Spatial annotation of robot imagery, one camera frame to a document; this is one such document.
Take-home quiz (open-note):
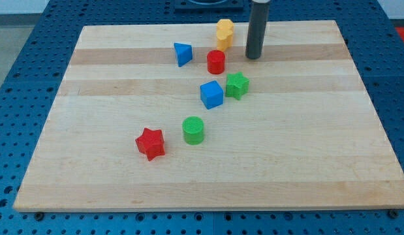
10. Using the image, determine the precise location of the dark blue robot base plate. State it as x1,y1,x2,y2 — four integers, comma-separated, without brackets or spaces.
173,0,244,12

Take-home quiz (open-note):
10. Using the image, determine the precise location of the red cylinder block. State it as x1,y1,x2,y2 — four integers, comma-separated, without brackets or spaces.
206,50,225,74

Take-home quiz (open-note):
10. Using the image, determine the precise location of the wooden board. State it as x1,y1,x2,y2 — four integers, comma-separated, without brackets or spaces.
14,21,404,212

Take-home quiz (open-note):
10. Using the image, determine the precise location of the red star block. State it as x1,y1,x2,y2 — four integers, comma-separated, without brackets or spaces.
135,127,165,161

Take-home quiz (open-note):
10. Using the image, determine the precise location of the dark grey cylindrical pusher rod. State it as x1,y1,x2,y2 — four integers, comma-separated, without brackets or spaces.
245,0,271,59

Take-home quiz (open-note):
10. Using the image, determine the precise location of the blue cube block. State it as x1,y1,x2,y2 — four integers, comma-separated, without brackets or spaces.
200,80,224,110

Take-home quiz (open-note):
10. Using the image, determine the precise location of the green cylinder block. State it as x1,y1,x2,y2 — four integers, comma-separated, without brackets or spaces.
182,116,204,145

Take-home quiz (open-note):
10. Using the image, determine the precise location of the yellow heart block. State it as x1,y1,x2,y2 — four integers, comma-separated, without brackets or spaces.
216,19,234,52

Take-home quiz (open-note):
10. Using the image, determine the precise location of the blue triangle block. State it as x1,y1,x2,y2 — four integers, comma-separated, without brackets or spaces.
174,42,193,67

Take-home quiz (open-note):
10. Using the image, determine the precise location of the green star block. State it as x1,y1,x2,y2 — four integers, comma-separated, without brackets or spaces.
225,72,249,101

